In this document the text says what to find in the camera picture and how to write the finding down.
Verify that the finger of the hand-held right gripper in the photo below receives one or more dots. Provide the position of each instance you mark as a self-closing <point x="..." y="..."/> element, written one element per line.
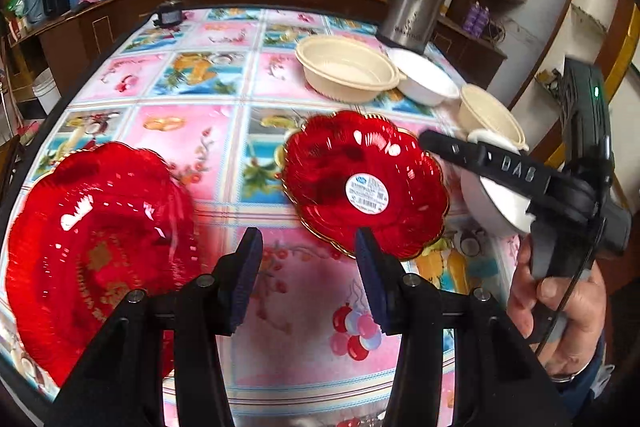
<point x="500" y="164"/>

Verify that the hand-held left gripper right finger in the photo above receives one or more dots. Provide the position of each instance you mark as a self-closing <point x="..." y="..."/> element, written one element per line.
<point x="372" y="279"/>

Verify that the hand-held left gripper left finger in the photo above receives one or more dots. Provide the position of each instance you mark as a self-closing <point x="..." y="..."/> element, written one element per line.
<point x="247" y="279"/>

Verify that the white foam plate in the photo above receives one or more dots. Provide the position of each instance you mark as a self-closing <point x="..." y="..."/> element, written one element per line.
<point x="492" y="207"/>

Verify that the white plastic bowl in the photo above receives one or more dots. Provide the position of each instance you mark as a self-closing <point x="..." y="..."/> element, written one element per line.
<point x="425" y="79"/>

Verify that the small red plate with sticker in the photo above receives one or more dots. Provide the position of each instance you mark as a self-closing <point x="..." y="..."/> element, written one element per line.
<point x="340" y="162"/>

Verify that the large red glass plate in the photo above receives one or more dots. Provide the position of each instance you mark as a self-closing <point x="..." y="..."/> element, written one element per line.
<point x="95" y="247"/>

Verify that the large beige plastic bowl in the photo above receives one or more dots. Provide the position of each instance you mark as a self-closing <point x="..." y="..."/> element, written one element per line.
<point x="345" y="67"/>

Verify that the person's right forearm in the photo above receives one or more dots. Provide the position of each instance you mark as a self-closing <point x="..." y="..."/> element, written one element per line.
<point x="592" y="394"/>

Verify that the person's right hand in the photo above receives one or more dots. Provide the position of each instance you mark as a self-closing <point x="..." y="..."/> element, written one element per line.
<point x="580" y="312"/>

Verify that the small beige plastic bowl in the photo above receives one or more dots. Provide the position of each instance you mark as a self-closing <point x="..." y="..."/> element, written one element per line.
<point x="487" y="114"/>

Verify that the black yellow tool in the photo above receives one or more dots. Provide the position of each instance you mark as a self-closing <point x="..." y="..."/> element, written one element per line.
<point x="548" y="79"/>

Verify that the purple bottle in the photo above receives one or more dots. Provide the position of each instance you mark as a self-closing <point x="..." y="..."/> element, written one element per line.
<point x="470" y="18"/>
<point x="483" y="19"/>

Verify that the printed fruit tablecloth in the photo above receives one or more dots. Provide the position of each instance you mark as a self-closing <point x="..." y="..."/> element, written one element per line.
<point x="235" y="127"/>

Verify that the white plastic bucket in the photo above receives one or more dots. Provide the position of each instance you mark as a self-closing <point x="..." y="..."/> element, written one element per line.
<point x="46" y="92"/>

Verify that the small black motor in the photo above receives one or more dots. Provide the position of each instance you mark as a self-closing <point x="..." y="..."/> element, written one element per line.
<point x="167" y="13"/>

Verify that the pink cloth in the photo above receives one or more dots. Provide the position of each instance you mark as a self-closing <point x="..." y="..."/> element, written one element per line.
<point x="89" y="0"/>

